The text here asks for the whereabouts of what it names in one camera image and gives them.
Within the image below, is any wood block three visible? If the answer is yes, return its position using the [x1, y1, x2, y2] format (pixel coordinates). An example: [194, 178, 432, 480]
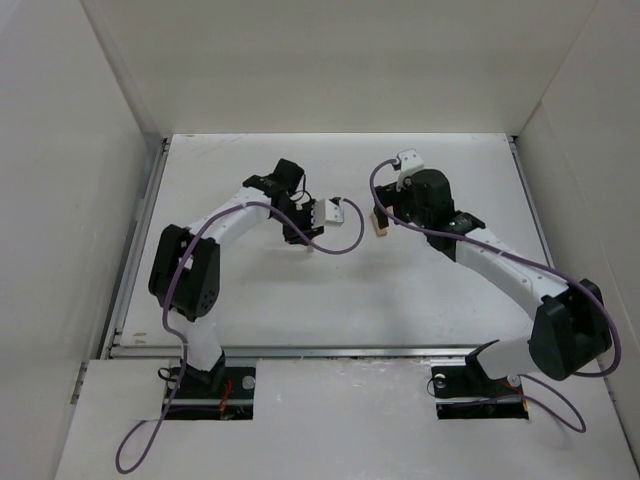
[370, 212, 388, 238]

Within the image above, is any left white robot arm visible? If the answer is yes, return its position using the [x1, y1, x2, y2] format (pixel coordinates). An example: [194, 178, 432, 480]
[148, 159, 324, 394]

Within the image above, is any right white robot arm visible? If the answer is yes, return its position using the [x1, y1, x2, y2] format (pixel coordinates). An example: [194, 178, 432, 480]
[369, 169, 621, 398]

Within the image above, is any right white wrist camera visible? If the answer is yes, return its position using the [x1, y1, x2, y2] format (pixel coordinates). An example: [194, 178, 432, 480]
[392, 149, 425, 192]

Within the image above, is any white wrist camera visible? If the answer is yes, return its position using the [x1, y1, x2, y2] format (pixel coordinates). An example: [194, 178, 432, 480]
[311, 197, 345, 229]
[392, 149, 425, 192]

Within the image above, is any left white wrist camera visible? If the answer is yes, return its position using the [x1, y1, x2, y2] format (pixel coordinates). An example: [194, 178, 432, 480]
[311, 197, 345, 229]

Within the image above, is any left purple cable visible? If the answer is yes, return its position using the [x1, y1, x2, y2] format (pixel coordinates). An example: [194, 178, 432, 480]
[115, 197, 365, 474]

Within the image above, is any purple cable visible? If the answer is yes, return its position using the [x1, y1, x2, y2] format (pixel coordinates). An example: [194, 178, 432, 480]
[115, 197, 365, 474]
[368, 158, 622, 434]

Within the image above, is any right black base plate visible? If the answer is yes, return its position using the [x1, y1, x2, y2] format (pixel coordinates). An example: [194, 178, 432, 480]
[429, 364, 529, 420]

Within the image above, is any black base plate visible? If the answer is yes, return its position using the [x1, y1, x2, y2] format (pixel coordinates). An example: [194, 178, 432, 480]
[158, 365, 256, 421]
[429, 364, 529, 420]

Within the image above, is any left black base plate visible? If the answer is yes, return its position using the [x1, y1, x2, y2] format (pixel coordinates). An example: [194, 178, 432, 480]
[158, 365, 256, 421]

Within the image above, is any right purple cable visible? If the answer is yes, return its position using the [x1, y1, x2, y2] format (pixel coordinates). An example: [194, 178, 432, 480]
[368, 158, 622, 434]

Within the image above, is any aluminium rail front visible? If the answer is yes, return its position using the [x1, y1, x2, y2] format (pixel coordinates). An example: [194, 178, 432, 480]
[104, 344, 474, 359]

